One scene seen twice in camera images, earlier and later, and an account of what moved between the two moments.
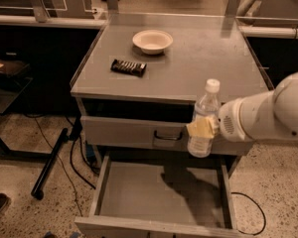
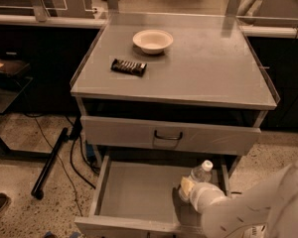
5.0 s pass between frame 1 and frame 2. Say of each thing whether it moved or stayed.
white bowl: stayed
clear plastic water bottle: moved
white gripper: moved
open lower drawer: stayed
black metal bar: stayed
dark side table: stayed
